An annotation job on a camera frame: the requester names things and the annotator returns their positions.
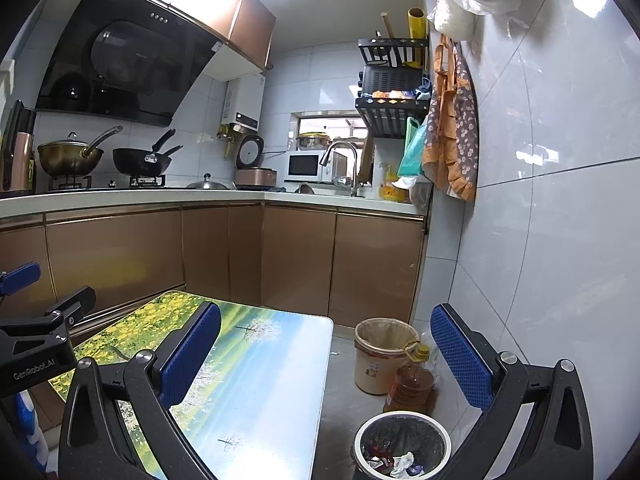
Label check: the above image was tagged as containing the green plastic bag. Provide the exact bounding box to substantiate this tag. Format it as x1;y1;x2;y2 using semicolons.
397;116;428;178

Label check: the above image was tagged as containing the black frying pan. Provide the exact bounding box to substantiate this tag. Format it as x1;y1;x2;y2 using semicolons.
112;128;184;175

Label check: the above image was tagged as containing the cooking oil bottle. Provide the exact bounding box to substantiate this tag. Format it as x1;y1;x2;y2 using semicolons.
382;340;436;416

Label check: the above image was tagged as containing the steel pot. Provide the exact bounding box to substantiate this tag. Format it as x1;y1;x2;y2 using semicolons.
296;131;333;152

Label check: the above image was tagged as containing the yellow bottle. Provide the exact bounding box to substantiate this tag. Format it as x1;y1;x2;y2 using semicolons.
378;164;401;202

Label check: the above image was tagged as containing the steel faucet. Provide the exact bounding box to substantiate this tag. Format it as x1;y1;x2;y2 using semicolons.
320;141;360;197

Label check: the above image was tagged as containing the black wall rack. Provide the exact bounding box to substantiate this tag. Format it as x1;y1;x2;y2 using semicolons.
355;35;432;138

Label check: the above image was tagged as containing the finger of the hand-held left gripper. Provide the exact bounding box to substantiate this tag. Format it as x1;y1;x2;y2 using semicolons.
47;286;97;341
0;261;42;301

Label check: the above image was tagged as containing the steel pot lid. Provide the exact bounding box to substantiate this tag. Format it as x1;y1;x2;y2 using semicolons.
186;172;231;191

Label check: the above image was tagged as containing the blue white cloth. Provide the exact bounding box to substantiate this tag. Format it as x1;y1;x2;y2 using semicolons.
12;390;48;476

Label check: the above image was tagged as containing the black range hood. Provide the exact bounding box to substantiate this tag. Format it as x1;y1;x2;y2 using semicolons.
34;0;223;128

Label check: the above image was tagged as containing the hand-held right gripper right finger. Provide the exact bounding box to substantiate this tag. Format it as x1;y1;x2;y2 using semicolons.
430;302;596;480

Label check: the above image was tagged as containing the gas cooktop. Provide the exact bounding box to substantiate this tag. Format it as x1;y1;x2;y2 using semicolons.
47;175;186;192

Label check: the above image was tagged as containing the beige bucket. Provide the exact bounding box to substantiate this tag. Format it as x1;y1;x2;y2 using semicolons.
354;317;421;396

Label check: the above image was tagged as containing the floral orange apron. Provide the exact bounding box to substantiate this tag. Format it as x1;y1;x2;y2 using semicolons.
421;34;480;203

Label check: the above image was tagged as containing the red snack packet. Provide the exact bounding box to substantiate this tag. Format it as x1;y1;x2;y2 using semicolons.
361;440;396;468

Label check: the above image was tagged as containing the white plastic bag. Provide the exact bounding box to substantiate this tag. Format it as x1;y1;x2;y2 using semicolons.
390;175;431;206

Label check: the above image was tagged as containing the white trash bin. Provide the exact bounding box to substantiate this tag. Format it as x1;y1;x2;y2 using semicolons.
352;410;452;480

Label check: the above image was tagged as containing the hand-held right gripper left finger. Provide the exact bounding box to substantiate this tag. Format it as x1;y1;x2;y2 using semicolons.
57;301;223;480

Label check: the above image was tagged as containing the white microwave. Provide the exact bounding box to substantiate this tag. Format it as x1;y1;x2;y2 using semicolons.
284;150;333;184

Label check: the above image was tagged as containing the kitchen window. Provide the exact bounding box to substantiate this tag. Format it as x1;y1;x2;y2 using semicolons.
290;111;371;153

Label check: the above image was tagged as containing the copper rice cooker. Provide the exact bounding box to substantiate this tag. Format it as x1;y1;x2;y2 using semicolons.
234;132;278;191

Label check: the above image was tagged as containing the white water heater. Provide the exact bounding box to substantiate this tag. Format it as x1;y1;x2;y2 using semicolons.
221;72;266;133

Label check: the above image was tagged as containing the yellow gas pipe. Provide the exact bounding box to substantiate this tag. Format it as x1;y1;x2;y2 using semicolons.
216;124;243;160

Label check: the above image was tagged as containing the yellow film roll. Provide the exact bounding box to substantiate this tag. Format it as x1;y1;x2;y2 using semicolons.
407;7;427;41

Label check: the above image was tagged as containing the golden wok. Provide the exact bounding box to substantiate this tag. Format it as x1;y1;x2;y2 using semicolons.
37;125;123;178

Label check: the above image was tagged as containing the white kitchen countertop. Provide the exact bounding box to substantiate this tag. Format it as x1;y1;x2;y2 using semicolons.
0;187;426;221

